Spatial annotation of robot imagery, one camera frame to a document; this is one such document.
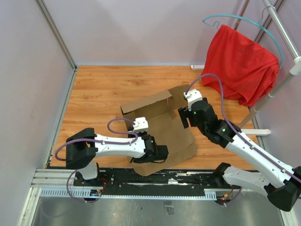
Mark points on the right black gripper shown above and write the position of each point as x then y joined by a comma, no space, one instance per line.
185,113

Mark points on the brown cardboard box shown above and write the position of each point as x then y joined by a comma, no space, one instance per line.
160,111

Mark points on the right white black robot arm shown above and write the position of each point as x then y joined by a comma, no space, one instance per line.
278,181

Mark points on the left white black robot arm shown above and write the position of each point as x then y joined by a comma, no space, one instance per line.
84,146

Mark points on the red cloth shirt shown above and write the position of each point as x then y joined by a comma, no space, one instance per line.
239,68

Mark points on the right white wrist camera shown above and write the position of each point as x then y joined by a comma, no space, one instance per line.
192,96

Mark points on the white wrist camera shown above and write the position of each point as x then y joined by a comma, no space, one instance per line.
192,96
139,127

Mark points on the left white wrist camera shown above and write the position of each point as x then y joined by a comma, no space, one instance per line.
139,127

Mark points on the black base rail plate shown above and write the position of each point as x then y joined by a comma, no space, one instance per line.
167,181

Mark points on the grey slotted cable duct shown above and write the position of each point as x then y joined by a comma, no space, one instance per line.
92,193

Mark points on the aluminium frame post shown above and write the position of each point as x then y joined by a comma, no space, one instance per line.
48,18

